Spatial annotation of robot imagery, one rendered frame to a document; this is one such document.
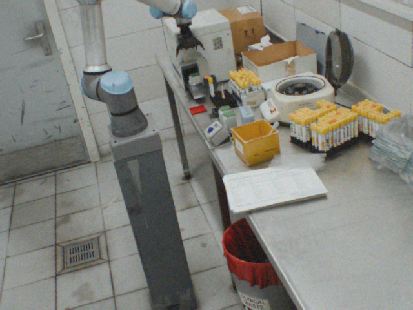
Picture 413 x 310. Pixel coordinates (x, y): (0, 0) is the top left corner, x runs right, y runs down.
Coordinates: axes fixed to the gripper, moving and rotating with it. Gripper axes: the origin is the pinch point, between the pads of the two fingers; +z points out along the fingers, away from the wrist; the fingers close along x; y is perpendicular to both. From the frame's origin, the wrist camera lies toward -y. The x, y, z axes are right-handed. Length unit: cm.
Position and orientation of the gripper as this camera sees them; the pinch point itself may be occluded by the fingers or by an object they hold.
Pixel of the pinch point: (192, 65)
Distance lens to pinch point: 253.9
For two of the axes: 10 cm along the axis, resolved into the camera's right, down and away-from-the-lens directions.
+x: -9.6, 2.6, -1.3
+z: 1.6, 8.6, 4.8
